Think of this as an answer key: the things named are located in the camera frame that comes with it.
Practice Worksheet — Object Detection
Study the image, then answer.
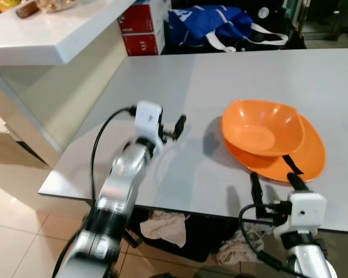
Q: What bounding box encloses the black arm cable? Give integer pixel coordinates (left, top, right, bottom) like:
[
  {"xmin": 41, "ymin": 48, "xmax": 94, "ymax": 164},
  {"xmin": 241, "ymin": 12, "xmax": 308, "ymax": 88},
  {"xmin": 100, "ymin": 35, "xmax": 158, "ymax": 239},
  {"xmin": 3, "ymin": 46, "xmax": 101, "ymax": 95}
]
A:
[
  {"xmin": 238, "ymin": 203, "xmax": 298, "ymax": 274},
  {"xmin": 89, "ymin": 106, "xmax": 137, "ymax": 204}
]

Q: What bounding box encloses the white counter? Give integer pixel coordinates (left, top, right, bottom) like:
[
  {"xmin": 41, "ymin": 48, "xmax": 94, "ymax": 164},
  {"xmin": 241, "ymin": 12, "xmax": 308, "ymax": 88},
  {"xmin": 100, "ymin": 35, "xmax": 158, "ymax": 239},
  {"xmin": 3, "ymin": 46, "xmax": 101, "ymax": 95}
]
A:
[{"xmin": 0, "ymin": 0, "xmax": 137, "ymax": 66}]

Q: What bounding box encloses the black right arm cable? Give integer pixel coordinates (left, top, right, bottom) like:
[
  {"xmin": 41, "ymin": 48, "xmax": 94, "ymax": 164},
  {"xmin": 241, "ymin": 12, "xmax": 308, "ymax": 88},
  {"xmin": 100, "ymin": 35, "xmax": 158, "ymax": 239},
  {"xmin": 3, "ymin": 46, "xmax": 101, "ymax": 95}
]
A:
[{"xmin": 238, "ymin": 203, "xmax": 298, "ymax": 274}]

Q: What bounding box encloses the red cardboard carton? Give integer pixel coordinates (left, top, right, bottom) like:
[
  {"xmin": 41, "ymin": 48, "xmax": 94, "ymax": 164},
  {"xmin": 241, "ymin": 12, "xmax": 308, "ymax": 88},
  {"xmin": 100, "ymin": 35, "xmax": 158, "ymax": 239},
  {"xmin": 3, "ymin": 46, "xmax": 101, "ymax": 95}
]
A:
[
  {"xmin": 118, "ymin": 0, "xmax": 172, "ymax": 34},
  {"xmin": 122, "ymin": 30, "xmax": 167, "ymax": 57}
]

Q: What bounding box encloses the dark sauce jar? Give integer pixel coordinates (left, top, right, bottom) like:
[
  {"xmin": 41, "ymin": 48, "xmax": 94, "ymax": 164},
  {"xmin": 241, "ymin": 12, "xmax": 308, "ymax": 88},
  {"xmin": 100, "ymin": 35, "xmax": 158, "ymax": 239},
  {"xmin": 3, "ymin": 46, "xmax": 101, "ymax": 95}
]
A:
[{"xmin": 14, "ymin": 0, "xmax": 45, "ymax": 19}]

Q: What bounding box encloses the orange plastic bowl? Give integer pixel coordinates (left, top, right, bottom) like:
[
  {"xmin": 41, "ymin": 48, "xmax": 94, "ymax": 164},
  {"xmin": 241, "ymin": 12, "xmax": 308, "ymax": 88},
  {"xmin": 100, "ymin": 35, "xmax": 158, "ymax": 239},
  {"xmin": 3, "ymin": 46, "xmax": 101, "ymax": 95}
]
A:
[{"xmin": 222, "ymin": 99, "xmax": 306, "ymax": 158}]

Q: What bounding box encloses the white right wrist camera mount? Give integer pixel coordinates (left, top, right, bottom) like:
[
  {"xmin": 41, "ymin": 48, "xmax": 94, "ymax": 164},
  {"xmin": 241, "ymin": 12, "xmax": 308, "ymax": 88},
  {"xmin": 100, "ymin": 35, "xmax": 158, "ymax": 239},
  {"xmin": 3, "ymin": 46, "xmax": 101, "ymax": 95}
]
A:
[{"xmin": 287, "ymin": 192, "xmax": 327, "ymax": 236}]

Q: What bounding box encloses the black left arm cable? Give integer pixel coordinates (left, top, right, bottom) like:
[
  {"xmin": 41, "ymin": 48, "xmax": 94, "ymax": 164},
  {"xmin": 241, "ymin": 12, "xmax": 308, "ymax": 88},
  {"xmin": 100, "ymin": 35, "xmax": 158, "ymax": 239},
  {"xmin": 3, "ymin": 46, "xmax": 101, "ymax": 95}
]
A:
[{"xmin": 89, "ymin": 106, "xmax": 137, "ymax": 204}]

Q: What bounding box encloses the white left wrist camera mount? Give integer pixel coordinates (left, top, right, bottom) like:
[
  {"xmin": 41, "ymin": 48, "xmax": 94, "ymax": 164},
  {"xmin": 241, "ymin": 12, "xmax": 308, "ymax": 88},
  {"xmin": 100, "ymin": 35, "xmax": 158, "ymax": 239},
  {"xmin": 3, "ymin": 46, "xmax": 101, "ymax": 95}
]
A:
[{"xmin": 133, "ymin": 101, "xmax": 165, "ymax": 145}]

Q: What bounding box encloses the black bin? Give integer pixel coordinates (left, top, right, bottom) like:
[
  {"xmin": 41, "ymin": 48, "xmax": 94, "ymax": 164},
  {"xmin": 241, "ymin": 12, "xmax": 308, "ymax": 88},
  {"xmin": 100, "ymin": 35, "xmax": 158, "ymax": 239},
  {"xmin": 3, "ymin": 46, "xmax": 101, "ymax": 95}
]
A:
[{"xmin": 126, "ymin": 207, "xmax": 224, "ymax": 262}]

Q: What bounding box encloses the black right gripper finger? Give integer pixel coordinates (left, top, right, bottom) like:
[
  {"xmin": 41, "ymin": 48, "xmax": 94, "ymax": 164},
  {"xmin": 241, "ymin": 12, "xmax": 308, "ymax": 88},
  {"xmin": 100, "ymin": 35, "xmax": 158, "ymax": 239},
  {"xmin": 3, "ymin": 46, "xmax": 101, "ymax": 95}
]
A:
[
  {"xmin": 286, "ymin": 173, "xmax": 310, "ymax": 195},
  {"xmin": 249, "ymin": 171, "xmax": 264, "ymax": 203}
]

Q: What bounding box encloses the orange plastic plate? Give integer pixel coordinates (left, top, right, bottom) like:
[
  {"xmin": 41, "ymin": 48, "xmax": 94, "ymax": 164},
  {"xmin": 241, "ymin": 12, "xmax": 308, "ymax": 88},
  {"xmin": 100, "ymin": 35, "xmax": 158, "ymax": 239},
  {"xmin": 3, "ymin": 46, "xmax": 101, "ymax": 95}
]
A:
[{"xmin": 224, "ymin": 113, "xmax": 327, "ymax": 184}]

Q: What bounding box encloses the patterned crumpled cloth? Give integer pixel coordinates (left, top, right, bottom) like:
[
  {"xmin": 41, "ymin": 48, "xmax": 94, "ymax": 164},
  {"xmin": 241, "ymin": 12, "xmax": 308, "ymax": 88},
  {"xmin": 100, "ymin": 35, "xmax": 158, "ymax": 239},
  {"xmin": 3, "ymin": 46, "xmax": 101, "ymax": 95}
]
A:
[{"xmin": 215, "ymin": 228, "xmax": 266, "ymax": 268}]

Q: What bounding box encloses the beige crumpled cloth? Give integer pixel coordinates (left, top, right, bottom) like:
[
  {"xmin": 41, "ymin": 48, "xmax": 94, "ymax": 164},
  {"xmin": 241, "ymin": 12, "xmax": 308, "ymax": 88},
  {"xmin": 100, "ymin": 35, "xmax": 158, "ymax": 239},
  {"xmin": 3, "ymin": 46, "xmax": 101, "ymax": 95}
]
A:
[{"xmin": 140, "ymin": 210, "xmax": 187, "ymax": 249}]

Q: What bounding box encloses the blue bag with white handles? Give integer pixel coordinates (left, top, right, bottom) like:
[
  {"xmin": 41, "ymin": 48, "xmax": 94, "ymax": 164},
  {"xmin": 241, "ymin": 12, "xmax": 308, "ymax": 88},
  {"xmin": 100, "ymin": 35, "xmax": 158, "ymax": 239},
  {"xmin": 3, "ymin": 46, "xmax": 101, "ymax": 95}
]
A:
[{"xmin": 168, "ymin": 6, "xmax": 290, "ymax": 54}]

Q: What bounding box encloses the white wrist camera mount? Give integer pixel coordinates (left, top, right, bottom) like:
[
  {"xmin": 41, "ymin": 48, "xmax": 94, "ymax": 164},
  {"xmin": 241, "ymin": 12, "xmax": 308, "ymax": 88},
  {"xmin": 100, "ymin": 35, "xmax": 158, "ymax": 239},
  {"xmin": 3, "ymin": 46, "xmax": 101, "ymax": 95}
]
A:
[
  {"xmin": 133, "ymin": 101, "xmax": 165, "ymax": 145},
  {"xmin": 287, "ymin": 192, "xmax": 327, "ymax": 236}
]

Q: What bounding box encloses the clear glass dish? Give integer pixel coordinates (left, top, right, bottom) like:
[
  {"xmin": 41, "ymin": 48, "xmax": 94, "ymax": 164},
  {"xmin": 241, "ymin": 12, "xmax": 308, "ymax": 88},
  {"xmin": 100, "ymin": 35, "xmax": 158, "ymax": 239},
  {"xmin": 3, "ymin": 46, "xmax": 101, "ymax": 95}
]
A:
[{"xmin": 37, "ymin": 0, "xmax": 86, "ymax": 13}]

